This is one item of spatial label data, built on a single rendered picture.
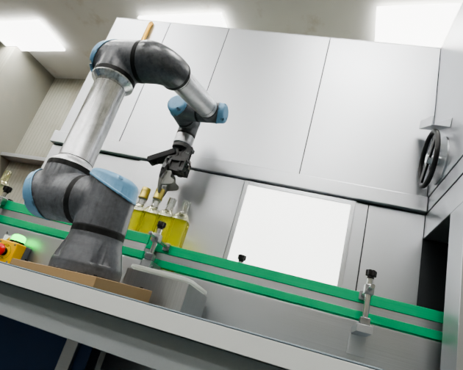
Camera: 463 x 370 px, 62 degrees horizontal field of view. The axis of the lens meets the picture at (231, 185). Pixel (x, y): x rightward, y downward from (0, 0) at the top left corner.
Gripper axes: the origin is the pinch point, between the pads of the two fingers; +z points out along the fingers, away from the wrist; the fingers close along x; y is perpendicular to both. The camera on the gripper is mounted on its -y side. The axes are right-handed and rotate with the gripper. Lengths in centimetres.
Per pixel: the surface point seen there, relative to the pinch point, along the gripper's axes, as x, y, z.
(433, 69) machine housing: 16, 93, -85
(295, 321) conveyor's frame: -5, 58, 33
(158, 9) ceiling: 213, -194, -313
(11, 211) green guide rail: -14, -44, 23
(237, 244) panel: 12.8, 31.3, 10.2
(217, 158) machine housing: 15.2, 12.5, -24.9
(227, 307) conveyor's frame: -5, 37, 34
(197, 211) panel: 12.2, 12.2, 1.1
